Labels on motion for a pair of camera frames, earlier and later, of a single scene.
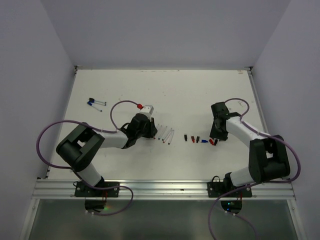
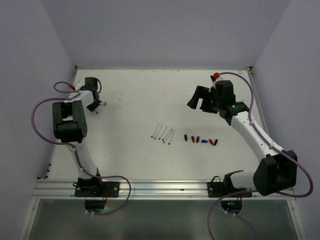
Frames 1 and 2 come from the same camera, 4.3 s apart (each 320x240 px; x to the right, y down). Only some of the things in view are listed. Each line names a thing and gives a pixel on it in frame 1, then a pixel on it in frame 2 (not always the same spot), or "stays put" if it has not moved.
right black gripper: x=214 y=133 -> x=201 y=92
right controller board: x=232 y=206 stays put
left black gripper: x=152 y=129 -> x=92 y=108
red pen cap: x=211 y=141 stays put
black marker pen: x=169 y=143 stays put
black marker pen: x=167 y=134 stays put
